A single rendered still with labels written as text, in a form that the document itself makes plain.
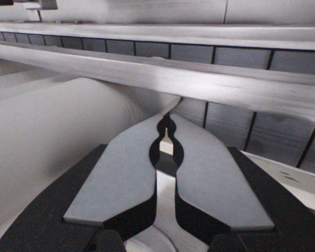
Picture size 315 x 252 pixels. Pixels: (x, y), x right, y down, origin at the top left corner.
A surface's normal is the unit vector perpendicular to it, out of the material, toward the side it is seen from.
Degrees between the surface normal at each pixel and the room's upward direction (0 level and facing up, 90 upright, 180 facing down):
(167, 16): 0
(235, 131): 0
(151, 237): 90
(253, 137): 0
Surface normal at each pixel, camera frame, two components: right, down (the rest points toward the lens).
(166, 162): -0.01, -0.86
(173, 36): -0.54, 0.43
